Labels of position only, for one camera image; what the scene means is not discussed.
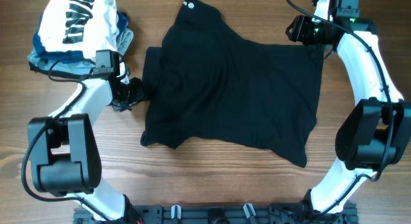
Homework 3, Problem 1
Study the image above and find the black polo shirt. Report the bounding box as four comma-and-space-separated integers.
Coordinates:
141, 0, 323, 168

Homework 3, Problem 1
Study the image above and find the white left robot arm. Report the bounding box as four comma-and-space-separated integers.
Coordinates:
21, 74, 144, 223

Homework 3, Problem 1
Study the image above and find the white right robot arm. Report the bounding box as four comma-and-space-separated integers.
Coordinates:
286, 0, 410, 223

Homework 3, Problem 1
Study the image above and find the light blue denim garment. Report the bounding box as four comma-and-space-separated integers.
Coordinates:
27, 26, 134, 76

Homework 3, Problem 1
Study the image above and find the black folded garment under pile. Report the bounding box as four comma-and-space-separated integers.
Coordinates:
29, 62, 94, 79

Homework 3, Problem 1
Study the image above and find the blue folded garment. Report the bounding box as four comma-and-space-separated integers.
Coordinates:
32, 12, 134, 64

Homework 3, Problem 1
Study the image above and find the white shirt with black print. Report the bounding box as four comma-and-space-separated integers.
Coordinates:
38, 0, 119, 60

